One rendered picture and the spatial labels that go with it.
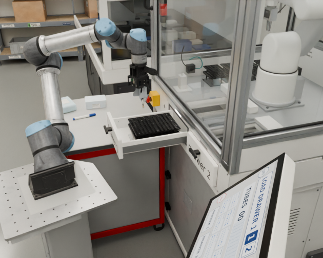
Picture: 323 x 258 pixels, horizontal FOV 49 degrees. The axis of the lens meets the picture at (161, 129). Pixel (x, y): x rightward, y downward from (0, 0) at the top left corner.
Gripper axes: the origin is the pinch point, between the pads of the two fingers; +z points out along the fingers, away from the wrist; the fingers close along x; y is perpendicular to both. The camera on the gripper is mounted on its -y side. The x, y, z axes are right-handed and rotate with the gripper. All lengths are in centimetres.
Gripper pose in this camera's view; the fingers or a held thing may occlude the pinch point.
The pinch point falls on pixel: (143, 99)
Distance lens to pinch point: 181.4
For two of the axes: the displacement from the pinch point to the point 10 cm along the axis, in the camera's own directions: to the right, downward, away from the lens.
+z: 0.1, 8.7, 4.8
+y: -6.3, 3.8, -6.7
